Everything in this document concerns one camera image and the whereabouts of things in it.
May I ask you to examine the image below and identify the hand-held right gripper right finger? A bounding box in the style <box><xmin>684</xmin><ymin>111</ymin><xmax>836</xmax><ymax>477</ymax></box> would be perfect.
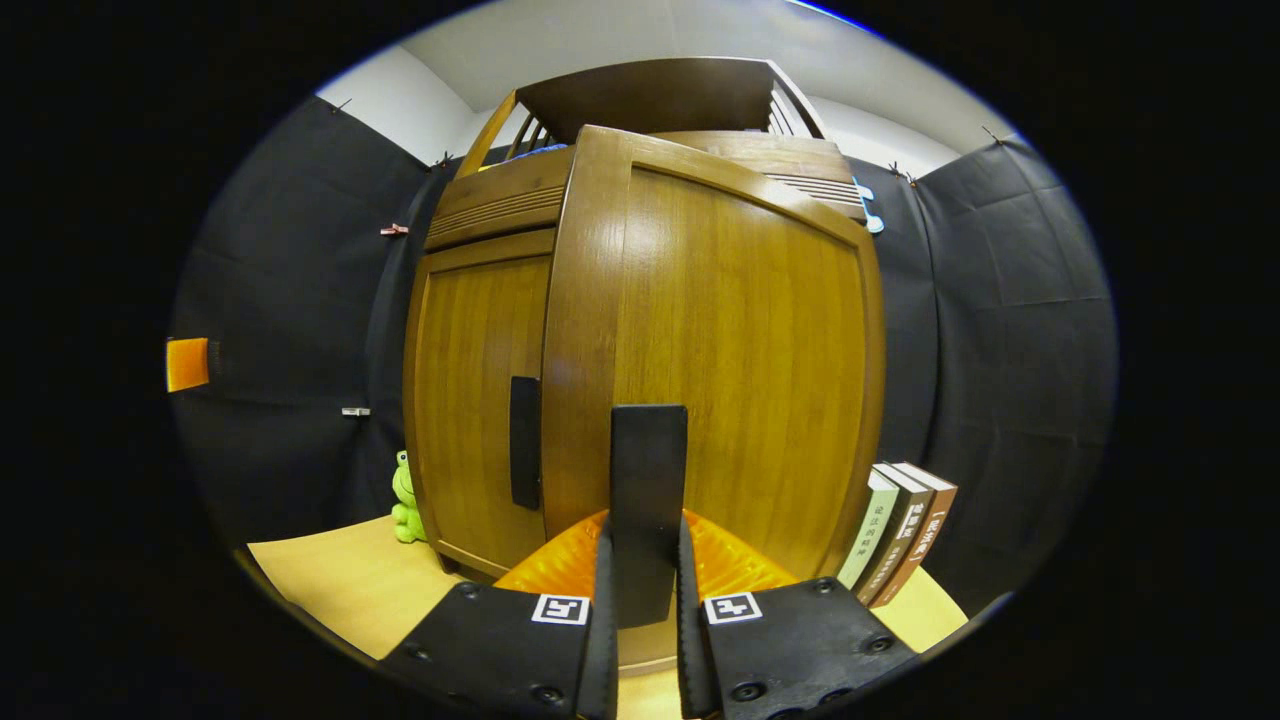
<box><xmin>676</xmin><ymin>510</ymin><xmax>921</xmax><ymax>720</ymax></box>

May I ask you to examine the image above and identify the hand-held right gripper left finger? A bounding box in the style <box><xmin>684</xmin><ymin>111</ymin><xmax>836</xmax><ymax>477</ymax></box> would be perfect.
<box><xmin>378</xmin><ymin>510</ymin><xmax>621</xmax><ymax>720</ymax></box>

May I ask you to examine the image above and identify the black door handle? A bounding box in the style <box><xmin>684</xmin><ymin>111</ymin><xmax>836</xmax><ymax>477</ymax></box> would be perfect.
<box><xmin>610</xmin><ymin>404</ymin><xmax>689</xmax><ymax>629</ymax></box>
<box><xmin>509</xmin><ymin>376</ymin><xmax>543</xmax><ymax>511</ymax></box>

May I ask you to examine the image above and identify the wooden shoe cabinet door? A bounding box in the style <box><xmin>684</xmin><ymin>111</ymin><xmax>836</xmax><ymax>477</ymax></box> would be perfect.
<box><xmin>403</xmin><ymin>228</ymin><xmax>557</xmax><ymax>583</ymax></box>
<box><xmin>540</xmin><ymin>125</ymin><xmax>886</xmax><ymax>673</ymax></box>

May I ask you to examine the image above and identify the wooden double-door shoe cabinet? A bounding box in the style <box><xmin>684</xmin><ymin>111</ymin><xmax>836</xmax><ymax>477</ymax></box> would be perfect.
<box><xmin>403</xmin><ymin>57</ymin><xmax>886</xmax><ymax>673</ymax></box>

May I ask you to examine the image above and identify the pale green book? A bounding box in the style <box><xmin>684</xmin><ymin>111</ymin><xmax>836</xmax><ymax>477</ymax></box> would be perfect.
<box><xmin>838</xmin><ymin>470</ymin><xmax>901</xmax><ymax>591</ymax></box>

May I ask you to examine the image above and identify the green frog plush toy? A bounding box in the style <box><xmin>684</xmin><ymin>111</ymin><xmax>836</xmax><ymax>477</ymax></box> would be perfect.
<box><xmin>391</xmin><ymin>450</ymin><xmax>429</xmax><ymax>545</ymax></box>

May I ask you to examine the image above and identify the dark olive book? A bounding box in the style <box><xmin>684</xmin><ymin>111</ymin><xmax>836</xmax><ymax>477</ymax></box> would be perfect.
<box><xmin>858</xmin><ymin>464</ymin><xmax>933</xmax><ymax>601</ymax></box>

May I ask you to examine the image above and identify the brown book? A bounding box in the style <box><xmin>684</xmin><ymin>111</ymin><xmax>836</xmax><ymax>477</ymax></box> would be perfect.
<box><xmin>872</xmin><ymin>462</ymin><xmax>958</xmax><ymax>609</ymax></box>

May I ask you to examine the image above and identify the black backdrop cloth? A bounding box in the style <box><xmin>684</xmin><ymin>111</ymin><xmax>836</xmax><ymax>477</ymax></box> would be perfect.
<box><xmin>168</xmin><ymin>95</ymin><xmax>1119</xmax><ymax>616</ymax></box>

